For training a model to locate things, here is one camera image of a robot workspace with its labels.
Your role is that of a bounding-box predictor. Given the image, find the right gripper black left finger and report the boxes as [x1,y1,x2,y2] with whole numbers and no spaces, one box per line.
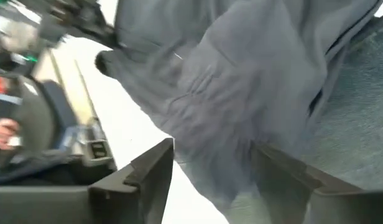
[0,138,175,224]

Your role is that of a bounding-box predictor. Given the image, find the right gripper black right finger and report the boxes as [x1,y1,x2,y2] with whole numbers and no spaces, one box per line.
[251,142,383,224]

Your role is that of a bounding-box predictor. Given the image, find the blue denim jeans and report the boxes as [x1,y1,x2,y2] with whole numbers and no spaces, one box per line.
[298,12,383,192]

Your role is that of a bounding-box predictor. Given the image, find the dark navy garment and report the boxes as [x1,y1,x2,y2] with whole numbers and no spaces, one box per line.
[95,0,383,224]

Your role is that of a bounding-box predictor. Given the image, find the white table mat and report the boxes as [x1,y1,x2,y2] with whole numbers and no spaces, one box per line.
[51,0,229,224]

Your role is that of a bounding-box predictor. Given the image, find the grey chair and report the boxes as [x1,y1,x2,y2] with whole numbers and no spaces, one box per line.
[16,76,57,159]

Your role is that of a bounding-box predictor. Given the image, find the person's hand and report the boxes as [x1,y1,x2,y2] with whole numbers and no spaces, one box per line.
[0,118,21,151]

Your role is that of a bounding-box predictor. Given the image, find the black aluminium table frame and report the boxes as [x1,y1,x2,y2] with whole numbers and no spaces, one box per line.
[48,49,118,172]

